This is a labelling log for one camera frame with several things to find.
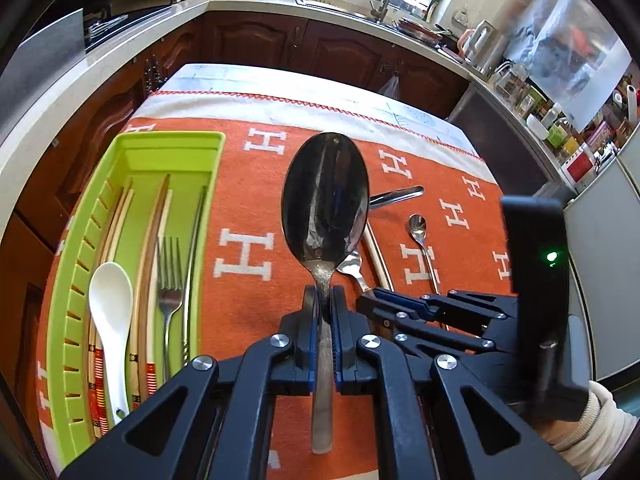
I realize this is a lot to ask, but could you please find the steel fork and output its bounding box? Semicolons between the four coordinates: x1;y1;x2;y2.
156;236;185;383

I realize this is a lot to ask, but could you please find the metal utensil handle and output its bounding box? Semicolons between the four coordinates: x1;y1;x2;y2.
367;186;426;211

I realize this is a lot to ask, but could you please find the white plastic table cover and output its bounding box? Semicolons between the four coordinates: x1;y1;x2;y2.
150;62;488;161

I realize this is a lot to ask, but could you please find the large steel spoon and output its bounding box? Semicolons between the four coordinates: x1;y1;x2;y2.
281;132;371;456

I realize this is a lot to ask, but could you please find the orange printed blanket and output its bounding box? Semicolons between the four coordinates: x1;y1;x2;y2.
35;90;586;480

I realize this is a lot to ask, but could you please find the stack of dishes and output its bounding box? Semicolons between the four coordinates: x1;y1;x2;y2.
397;14;453;43

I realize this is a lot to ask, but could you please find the clear plastic bag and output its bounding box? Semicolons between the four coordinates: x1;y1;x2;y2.
376;72;402;103

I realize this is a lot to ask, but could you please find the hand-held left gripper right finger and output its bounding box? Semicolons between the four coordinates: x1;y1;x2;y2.
330;285;576;480

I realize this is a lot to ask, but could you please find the brown wooden chopstick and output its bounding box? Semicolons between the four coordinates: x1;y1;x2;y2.
131;174;172;408

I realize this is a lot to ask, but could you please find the steel splash plate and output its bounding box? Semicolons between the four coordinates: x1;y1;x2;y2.
0;9;86;128

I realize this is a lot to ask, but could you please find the red box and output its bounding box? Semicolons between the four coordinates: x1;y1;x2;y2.
565;152;598;183

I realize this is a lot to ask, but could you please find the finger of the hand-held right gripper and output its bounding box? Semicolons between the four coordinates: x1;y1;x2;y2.
356;287;519;324
382;311;521;357

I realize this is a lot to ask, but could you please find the hanging clear plastic sheet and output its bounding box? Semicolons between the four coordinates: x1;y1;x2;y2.
505;0;633;131

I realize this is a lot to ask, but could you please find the glass jar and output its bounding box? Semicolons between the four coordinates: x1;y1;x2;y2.
492;59;532;102

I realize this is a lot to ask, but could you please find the green plastic utensil tray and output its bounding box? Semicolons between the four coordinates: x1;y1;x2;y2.
50;131;227;466

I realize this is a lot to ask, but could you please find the steel kettle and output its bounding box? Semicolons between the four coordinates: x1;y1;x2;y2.
461;19;507;75

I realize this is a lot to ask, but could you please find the orange patterned tablecloth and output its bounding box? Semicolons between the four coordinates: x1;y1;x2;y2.
0;10;471;411

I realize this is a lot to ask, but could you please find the person's right forearm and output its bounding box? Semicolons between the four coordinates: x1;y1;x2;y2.
537;380;638;478

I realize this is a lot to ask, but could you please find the white refrigerator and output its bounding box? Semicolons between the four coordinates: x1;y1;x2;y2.
562;132;640;383

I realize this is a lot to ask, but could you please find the white kitchen countertop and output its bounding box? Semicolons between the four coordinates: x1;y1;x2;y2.
0;0;581;196

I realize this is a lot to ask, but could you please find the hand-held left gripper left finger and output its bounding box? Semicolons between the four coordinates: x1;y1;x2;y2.
60;285;319;480

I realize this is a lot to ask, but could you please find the white ceramic spoon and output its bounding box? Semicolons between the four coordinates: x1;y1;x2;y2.
88;262;135;418

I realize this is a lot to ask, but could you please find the stainless steel cabinet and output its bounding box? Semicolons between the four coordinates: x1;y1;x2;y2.
446;80;578;196

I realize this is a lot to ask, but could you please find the black gas stove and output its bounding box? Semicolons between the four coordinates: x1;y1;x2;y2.
82;7;173;53

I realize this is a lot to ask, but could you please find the white bowl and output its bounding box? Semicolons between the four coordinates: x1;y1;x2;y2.
526;114;551;142

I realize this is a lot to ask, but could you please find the small steel spoon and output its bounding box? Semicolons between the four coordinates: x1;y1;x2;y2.
408;213;443;295

